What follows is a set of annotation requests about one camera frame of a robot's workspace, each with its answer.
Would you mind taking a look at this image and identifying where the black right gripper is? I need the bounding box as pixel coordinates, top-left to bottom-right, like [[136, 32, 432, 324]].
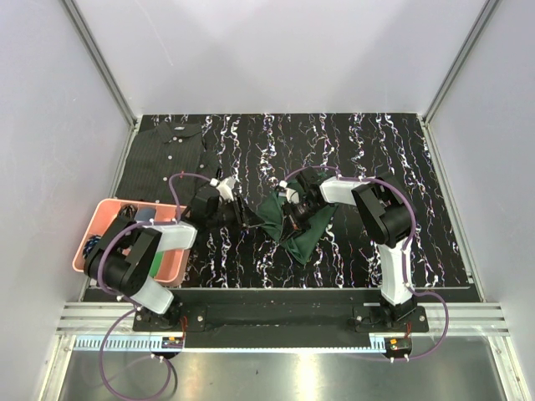
[[280, 198, 324, 246]]

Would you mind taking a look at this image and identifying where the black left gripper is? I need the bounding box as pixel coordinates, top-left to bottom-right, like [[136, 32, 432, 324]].
[[207, 195, 264, 233]]

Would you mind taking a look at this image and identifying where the green cloth napkin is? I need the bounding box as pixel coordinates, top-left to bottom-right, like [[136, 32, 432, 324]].
[[257, 194, 338, 265]]

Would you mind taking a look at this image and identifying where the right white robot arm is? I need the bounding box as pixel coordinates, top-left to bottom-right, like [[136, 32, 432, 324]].
[[278, 166, 416, 332]]

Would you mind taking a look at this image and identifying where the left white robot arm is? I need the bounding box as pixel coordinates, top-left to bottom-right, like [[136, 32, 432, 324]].
[[83, 178, 263, 331]]

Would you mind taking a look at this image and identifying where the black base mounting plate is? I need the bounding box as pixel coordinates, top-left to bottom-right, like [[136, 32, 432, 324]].
[[133, 288, 430, 353]]

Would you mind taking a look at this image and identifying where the green rolled cloth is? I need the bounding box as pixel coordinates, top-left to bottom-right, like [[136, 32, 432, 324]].
[[149, 252, 164, 278]]

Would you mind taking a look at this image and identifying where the dark pinstriped shirt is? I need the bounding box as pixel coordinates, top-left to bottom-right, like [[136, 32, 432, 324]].
[[115, 122, 221, 204]]

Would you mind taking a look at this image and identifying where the navy folded cloth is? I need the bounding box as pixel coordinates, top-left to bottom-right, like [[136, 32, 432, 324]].
[[134, 207, 156, 222]]

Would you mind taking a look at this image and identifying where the green patterned rolled tie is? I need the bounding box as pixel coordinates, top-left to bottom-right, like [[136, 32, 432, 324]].
[[118, 204, 138, 220]]

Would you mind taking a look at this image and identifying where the pink compartment tray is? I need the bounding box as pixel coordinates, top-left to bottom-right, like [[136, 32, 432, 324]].
[[72, 198, 191, 287]]

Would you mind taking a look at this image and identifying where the blue patterned rolled tie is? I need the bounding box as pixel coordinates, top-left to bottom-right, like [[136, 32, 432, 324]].
[[82, 235, 101, 260]]

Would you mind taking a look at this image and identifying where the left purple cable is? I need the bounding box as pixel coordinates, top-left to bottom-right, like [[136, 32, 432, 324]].
[[98, 171, 218, 395]]

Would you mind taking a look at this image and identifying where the aluminium frame rail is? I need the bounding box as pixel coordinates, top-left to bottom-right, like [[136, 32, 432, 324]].
[[57, 302, 509, 337]]

